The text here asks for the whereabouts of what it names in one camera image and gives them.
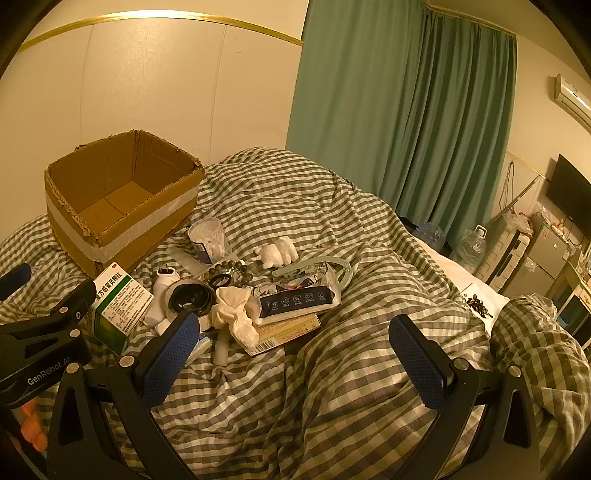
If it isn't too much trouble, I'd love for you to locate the dark bead bracelet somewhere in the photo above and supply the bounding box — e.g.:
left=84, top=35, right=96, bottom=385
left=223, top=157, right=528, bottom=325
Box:
left=203, top=258, right=254, bottom=283

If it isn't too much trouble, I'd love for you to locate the clear water jug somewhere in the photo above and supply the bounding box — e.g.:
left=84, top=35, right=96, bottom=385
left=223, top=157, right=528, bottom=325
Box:
left=450, top=224, right=489, bottom=278

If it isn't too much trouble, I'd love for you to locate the white bed sheet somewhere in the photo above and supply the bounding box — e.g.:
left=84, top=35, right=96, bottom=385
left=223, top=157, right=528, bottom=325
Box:
left=413, top=235, right=511, bottom=340

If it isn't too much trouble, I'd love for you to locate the person's left hand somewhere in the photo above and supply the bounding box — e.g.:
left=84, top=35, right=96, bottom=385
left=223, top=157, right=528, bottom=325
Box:
left=19, top=398, right=49, bottom=454

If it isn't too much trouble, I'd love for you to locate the white plastic bottle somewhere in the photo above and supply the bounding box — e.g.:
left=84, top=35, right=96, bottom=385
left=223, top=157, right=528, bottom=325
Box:
left=144, top=267, right=181, bottom=335

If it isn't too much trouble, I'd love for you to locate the flat tan box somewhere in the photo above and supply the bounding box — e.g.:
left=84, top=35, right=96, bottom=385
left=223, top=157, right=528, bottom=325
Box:
left=249, top=314, right=322, bottom=356

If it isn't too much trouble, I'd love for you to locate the grey white checked blanket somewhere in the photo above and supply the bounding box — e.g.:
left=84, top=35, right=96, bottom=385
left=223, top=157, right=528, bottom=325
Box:
left=0, top=148, right=591, bottom=480

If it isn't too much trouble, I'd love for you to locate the dark blue wipes packet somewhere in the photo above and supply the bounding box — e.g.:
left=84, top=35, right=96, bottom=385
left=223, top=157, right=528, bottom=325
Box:
left=259, top=282, right=335, bottom=324

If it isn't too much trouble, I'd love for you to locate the pale blue plastic frame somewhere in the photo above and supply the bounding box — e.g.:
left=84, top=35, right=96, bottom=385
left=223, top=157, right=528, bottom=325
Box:
left=272, top=254, right=355, bottom=290

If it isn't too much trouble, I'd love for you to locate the blue plastic bag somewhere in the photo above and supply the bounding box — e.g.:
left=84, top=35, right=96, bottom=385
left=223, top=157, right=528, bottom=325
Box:
left=414, top=222, right=447, bottom=251

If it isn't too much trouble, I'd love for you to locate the brown cardboard box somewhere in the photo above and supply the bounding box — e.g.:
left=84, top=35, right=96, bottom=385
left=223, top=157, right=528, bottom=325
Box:
left=45, top=130, right=205, bottom=278

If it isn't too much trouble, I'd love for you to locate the clear cup with blue label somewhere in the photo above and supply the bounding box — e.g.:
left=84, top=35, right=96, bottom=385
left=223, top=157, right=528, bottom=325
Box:
left=187, top=217, right=232, bottom=265

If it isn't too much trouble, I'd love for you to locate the black television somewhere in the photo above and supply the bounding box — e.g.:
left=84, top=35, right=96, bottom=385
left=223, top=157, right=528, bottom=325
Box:
left=546, top=154, right=591, bottom=241

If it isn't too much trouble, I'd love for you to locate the clear flat plastic package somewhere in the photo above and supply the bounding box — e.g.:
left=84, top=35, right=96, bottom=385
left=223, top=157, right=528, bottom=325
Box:
left=249, top=261, right=343, bottom=305

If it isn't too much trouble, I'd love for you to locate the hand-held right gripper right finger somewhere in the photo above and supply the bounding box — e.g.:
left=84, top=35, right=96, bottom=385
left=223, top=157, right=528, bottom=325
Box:
left=389, top=315, right=541, bottom=480

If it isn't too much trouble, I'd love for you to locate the black round bowl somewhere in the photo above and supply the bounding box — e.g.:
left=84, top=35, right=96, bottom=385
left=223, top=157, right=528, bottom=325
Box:
left=167, top=282, right=218, bottom=320

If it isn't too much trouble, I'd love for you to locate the white suitcase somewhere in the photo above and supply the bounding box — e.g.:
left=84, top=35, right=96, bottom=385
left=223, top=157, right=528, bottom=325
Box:
left=484, top=226, right=533, bottom=292

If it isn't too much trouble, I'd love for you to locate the crumpled white cloth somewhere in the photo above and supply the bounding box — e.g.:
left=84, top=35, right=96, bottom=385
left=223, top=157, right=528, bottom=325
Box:
left=209, top=286, right=262, bottom=348

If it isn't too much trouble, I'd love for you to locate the green curtain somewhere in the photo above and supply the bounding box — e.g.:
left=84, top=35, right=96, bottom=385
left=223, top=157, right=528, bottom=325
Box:
left=286, top=0, right=518, bottom=232

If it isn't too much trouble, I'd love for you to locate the pale side cabinet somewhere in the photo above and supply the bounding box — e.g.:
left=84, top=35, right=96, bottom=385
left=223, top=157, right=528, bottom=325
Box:
left=549, top=256, right=591, bottom=334

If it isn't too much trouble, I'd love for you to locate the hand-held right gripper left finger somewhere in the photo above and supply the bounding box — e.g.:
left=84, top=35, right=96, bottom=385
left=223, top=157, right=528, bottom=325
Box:
left=46, top=308, right=204, bottom=480

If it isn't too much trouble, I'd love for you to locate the white air conditioner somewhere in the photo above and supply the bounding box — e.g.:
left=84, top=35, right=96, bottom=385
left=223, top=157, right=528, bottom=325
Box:
left=553, top=74, right=591, bottom=131

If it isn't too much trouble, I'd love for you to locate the green white medicine box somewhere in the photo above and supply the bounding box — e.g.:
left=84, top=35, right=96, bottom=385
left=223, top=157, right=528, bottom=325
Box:
left=85, top=262, right=155, bottom=355

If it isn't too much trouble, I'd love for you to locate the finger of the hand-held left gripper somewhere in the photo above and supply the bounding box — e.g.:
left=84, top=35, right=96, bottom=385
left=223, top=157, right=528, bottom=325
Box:
left=0, top=278, right=99, bottom=343
left=0, top=263, right=33, bottom=302

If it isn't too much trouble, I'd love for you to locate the white animal figurine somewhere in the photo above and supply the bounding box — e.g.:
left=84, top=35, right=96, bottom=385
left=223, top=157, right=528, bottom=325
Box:
left=253, top=236, right=299, bottom=268

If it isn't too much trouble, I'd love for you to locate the pile of dark seeds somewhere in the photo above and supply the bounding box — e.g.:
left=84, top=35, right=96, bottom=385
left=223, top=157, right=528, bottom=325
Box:
left=465, top=293, right=495, bottom=320

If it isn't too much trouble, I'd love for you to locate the silver fridge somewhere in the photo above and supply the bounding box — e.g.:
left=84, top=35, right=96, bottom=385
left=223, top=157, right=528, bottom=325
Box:
left=501, top=217, right=574, bottom=297

